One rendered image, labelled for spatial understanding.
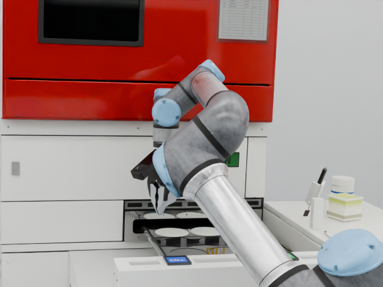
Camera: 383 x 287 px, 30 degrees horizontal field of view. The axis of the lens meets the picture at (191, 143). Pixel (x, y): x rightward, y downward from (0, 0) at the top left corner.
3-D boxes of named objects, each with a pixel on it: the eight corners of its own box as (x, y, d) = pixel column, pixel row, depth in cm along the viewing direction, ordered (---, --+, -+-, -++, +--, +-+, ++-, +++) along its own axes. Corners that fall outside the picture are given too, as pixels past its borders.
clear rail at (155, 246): (141, 229, 217) (141, 225, 217) (145, 229, 218) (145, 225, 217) (165, 267, 182) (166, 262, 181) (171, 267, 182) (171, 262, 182)
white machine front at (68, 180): (0, 250, 214) (1, 117, 208) (259, 242, 233) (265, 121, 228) (0, 253, 211) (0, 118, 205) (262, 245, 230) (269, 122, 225)
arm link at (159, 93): (153, 89, 199) (154, 87, 207) (151, 128, 200) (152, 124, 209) (181, 90, 199) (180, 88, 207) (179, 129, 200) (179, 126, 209)
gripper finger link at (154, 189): (171, 213, 211) (172, 181, 209) (156, 215, 207) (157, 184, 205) (164, 210, 213) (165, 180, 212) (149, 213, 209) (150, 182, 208)
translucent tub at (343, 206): (325, 216, 211) (326, 194, 210) (343, 214, 215) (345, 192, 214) (343, 222, 205) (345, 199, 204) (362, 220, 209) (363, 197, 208)
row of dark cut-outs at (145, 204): (124, 208, 219) (124, 200, 218) (260, 206, 229) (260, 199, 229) (125, 209, 218) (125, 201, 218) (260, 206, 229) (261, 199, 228)
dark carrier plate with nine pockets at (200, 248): (146, 229, 216) (146, 226, 216) (254, 226, 225) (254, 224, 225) (170, 263, 183) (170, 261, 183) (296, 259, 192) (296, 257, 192)
